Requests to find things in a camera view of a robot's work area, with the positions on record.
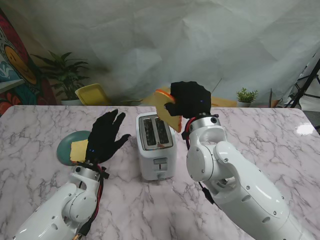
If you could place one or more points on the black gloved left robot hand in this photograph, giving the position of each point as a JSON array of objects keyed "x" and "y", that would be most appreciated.
[{"x": 102, "y": 140}]

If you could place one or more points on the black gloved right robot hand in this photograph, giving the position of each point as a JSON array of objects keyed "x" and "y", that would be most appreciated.
[{"x": 192, "y": 100}]

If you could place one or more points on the toy toast slice orange crust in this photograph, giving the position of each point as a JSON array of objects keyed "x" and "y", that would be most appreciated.
[
  {"x": 78, "y": 151},
  {"x": 165, "y": 112}
]

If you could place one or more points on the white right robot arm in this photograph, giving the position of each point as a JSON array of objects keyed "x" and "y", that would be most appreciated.
[{"x": 237, "y": 175}]

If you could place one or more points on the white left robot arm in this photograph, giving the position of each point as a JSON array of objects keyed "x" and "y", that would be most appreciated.
[{"x": 55, "y": 210}]

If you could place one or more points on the open silver laptop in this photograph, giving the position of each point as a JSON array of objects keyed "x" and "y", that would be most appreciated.
[{"x": 216, "y": 87}]

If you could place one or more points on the yellow wooden desk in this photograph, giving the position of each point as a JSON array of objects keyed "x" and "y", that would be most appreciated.
[{"x": 225, "y": 102}]

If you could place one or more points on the teal round plate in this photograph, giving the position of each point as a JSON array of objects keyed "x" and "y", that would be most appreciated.
[{"x": 65, "y": 145}]

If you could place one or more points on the yellow plastic chair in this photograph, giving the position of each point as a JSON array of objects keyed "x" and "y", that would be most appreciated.
[{"x": 92, "y": 96}]

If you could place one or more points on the small green potted plant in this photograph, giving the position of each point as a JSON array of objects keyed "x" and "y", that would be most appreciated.
[{"x": 246, "y": 96}]

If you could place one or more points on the white two-slot toaster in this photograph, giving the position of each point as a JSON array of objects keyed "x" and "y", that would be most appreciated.
[{"x": 158, "y": 160}]

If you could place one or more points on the white crumpled backdrop sheet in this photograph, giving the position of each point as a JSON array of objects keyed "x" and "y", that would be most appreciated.
[{"x": 175, "y": 37}]

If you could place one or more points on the large green potted plant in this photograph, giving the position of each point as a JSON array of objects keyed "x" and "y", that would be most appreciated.
[{"x": 66, "y": 72}]

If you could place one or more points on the thin dark laptop lid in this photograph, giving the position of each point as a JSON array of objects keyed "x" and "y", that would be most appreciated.
[{"x": 271, "y": 97}]

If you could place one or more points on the colourful smiley mural banner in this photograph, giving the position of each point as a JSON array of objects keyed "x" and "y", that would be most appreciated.
[{"x": 15, "y": 75}]

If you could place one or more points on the black tripod stand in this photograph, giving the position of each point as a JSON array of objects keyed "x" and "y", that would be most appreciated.
[{"x": 305, "y": 85}]

